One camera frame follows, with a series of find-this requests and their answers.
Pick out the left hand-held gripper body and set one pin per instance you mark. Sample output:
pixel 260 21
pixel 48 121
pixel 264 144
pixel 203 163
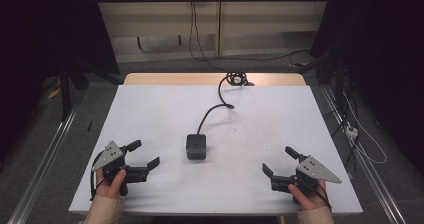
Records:
pixel 111 157

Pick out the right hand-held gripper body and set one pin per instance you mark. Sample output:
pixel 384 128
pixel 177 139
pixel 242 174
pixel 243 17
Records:
pixel 308 175

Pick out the person's right hand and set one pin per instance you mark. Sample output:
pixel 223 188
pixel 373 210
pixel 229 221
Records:
pixel 308 199

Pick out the person's left hand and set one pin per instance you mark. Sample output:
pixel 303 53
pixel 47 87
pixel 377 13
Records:
pixel 111 185

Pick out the white table board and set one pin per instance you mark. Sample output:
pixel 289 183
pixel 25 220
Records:
pixel 233 170

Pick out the small black floor piece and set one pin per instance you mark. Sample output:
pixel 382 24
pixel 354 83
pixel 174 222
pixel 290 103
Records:
pixel 89 126

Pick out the black power adapter box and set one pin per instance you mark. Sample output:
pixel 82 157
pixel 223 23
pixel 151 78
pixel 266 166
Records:
pixel 196 147

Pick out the white power strip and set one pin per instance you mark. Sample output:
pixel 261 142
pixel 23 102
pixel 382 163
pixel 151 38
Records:
pixel 351 131

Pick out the black metal stand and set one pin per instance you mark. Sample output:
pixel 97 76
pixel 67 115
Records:
pixel 65 94

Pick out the yellow floor tape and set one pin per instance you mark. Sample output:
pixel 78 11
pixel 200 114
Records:
pixel 54 93

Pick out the black curtain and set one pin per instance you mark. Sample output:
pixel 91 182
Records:
pixel 380 50
pixel 50 27

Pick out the aluminium floor rail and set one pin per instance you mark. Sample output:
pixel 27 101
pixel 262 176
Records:
pixel 370 170
pixel 40 167

